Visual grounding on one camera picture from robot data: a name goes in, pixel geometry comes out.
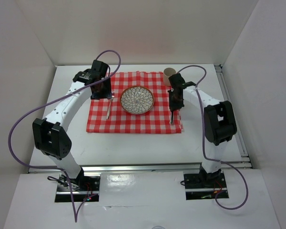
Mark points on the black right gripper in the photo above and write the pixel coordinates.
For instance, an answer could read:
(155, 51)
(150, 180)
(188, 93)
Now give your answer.
(172, 105)

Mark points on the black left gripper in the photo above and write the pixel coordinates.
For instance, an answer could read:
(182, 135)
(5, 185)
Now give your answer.
(106, 94)

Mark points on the silver metal fork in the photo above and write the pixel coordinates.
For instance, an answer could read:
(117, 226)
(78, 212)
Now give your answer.
(109, 106)

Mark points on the silver metal knife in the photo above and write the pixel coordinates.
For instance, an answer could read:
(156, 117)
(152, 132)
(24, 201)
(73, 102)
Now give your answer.
(172, 118)

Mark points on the beige paper cup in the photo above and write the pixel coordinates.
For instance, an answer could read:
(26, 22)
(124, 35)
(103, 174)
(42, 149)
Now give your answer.
(167, 73)

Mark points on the red white checkered cloth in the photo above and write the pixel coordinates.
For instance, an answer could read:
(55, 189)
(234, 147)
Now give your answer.
(155, 121)

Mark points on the floral patterned ceramic plate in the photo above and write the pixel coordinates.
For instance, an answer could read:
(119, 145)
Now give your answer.
(137, 100)

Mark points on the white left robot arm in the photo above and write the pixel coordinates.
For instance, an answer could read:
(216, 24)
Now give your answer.
(50, 133)

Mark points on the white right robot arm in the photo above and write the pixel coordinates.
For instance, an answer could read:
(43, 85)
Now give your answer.
(219, 125)

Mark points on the aluminium frame rail right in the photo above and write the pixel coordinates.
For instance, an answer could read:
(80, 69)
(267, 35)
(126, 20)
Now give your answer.
(245, 162)

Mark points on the aluminium frame rail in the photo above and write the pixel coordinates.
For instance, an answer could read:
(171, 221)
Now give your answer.
(245, 162)
(151, 167)

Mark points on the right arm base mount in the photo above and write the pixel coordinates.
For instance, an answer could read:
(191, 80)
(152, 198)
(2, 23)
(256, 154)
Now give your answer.
(195, 189)

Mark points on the aluminium frame rail front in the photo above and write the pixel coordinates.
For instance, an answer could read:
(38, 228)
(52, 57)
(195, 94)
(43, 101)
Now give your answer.
(151, 167)

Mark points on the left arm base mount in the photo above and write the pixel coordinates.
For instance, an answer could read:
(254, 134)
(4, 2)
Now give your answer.
(89, 190)

